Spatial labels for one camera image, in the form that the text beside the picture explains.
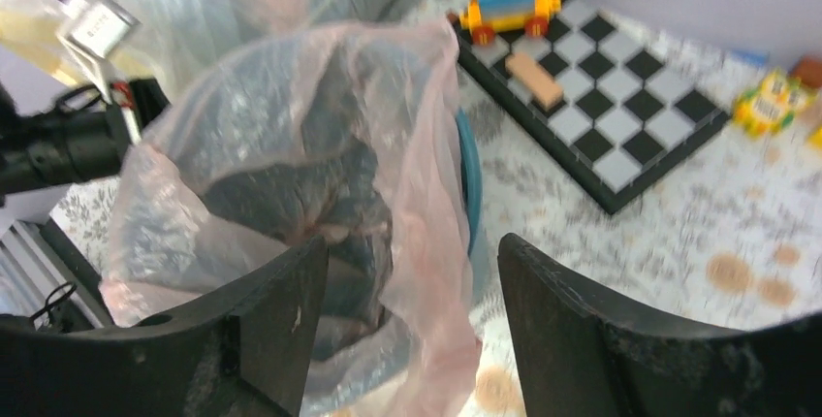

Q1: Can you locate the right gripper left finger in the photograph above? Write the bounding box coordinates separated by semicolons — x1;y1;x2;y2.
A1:
1;237;329;416

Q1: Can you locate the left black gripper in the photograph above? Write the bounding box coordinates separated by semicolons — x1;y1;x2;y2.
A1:
109;78;169;144

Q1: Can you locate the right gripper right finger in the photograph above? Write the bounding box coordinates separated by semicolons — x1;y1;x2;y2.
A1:
498;234;821;416

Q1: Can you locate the teal plastic trash bin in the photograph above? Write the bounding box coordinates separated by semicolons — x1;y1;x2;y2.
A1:
301;109;486;417

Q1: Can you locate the pink trash bag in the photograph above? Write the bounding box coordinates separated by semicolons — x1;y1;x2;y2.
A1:
99;18;483;417

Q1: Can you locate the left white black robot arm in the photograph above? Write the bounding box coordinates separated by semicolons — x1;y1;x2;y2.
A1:
1;78;169;205

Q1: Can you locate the floral patterned table mat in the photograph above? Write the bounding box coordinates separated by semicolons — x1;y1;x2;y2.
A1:
51;0;821;416

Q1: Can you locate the black white checkerboard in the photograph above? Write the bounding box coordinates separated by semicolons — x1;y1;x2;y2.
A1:
457;0;730;214

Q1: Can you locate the light wooden block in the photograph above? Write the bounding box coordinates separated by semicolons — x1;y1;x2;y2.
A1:
504;52;564;112

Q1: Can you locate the yellow toy figure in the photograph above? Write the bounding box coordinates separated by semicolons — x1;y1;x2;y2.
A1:
733;55;821;150

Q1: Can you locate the colourful toy block train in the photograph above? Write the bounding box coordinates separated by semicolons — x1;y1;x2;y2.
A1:
456;0;561;46

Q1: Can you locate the aluminium frame rail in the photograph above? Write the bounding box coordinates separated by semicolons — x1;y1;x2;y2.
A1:
1;219;113;328

